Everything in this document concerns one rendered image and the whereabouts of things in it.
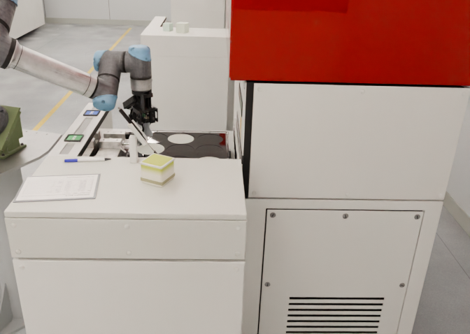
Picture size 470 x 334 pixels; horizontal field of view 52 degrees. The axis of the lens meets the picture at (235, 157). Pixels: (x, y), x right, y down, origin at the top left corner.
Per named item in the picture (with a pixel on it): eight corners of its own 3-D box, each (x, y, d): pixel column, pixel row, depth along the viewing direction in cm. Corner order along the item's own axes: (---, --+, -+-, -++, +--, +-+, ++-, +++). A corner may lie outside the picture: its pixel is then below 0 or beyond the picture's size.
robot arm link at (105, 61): (89, 72, 162) (122, 73, 162) (94, 44, 167) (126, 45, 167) (95, 84, 170) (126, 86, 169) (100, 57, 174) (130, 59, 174)
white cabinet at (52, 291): (229, 277, 253) (234, 131, 219) (235, 458, 166) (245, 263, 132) (105, 276, 251) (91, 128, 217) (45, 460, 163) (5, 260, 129)
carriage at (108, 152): (126, 143, 194) (126, 136, 193) (108, 186, 161) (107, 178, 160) (106, 142, 194) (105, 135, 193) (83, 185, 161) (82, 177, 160)
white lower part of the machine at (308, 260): (352, 255, 275) (375, 119, 240) (403, 374, 200) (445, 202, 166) (228, 254, 272) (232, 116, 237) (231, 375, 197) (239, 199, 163)
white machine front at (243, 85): (238, 116, 237) (241, 33, 220) (247, 198, 163) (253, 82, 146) (231, 116, 237) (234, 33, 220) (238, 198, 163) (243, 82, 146)
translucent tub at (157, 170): (175, 178, 143) (175, 157, 140) (162, 189, 137) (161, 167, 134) (154, 172, 146) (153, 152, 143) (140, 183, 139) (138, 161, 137)
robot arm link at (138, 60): (129, 43, 170) (152, 44, 170) (130, 73, 175) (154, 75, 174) (123, 47, 163) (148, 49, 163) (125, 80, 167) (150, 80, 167)
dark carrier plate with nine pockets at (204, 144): (226, 134, 195) (226, 133, 195) (227, 172, 164) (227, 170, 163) (140, 133, 193) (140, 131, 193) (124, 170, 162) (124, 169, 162)
